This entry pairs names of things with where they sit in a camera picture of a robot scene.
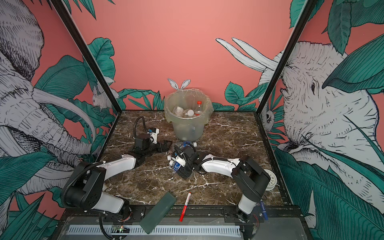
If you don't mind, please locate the clear bottle red label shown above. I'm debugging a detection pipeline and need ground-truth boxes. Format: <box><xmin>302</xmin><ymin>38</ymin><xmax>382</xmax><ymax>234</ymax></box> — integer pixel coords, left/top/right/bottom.
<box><xmin>194</xmin><ymin>101</ymin><xmax>204</xmax><ymax>116</ymax></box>

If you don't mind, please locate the bottle with sunflower label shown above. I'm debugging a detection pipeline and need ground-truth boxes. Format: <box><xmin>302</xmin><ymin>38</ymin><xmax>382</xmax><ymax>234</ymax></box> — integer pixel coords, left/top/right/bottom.
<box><xmin>183</xmin><ymin>109</ymin><xmax>195</xmax><ymax>118</ymax></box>

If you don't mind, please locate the clear bottle yellow white label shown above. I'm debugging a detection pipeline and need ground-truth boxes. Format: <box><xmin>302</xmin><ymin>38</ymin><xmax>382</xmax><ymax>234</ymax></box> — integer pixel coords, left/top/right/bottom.
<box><xmin>172</xmin><ymin>106</ymin><xmax>184</xmax><ymax>118</ymax></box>

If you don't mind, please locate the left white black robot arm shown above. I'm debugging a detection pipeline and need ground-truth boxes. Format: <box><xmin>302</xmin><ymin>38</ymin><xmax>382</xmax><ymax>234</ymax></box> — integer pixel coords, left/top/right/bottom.
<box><xmin>61</xmin><ymin>134</ymin><xmax>172</xmax><ymax>214</ymax></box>

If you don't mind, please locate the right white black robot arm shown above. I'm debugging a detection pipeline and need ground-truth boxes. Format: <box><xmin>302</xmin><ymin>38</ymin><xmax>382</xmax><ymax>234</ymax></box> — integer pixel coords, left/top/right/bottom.
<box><xmin>167</xmin><ymin>145</ymin><xmax>272</xmax><ymax>223</ymax></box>

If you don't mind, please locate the translucent green waste bin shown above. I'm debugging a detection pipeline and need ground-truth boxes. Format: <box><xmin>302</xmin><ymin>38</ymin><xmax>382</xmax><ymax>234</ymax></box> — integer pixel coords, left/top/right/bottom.
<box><xmin>164</xmin><ymin>89</ymin><xmax>214</xmax><ymax>142</ymax></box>

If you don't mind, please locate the red marker pen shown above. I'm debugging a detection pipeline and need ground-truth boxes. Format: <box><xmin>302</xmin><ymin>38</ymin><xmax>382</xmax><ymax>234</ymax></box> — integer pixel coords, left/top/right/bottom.
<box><xmin>179</xmin><ymin>192</ymin><xmax>192</xmax><ymax>222</ymax></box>

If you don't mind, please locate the dark green flat board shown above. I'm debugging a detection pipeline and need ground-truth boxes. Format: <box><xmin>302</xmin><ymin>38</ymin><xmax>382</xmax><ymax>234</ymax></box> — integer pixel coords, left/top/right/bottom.
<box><xmin>140</xmin><ymin>192</ymin><xmax>177</xmax><ymax>234</ymax></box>

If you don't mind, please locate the white round alarm clock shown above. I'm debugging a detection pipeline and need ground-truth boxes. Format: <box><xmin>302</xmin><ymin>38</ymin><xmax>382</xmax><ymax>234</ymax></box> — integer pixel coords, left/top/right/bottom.
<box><xmin>265</xmin><ymin>169</ymin><xmax>277</xmax><ymax>192</ymax></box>

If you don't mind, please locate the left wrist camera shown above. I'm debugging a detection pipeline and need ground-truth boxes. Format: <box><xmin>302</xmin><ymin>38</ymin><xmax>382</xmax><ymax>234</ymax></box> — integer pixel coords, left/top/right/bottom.
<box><xmin>148</xmin><ymin>128</ymin><xmax>160</xmax><ymax>144</ymax></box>

